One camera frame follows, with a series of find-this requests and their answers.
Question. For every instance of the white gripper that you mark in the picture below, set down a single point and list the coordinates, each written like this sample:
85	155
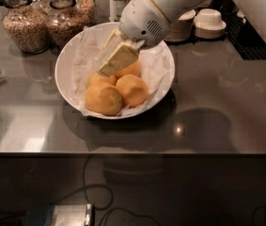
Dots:
141	20

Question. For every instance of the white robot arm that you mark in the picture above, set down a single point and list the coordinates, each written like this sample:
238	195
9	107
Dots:
253	10

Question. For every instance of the back right orange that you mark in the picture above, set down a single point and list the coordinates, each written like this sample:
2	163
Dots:
134	69

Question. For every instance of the orange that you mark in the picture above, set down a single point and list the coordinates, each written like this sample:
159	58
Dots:
133	89
100	81
134	69
104	98

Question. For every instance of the back left orange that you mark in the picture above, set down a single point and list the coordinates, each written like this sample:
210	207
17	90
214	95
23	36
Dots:
100	81

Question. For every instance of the front right orange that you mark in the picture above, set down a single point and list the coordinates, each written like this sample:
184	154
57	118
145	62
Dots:
133	89

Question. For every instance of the front left orange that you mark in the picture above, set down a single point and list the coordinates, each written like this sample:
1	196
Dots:
104	98

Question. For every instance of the white bowl on short stack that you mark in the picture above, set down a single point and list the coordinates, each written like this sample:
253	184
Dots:
208	18

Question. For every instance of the white paper liner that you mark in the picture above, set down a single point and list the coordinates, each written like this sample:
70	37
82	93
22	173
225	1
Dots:
157	69

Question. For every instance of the rear glass grain jar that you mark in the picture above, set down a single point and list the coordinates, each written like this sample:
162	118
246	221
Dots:
87	7

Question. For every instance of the glass grain jar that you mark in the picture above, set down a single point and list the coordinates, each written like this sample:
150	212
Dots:
87	7
26	26
64	21

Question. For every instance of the middle glass grain jar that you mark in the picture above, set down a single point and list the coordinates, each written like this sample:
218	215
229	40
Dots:
64	21

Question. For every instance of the left glass grain jar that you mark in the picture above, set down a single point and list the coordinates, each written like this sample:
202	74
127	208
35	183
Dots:
26	26

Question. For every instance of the black rubber mat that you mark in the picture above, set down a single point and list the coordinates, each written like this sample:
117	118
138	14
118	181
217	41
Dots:
241	33

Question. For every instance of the metal box below table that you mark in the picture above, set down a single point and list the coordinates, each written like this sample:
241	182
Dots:
61	215

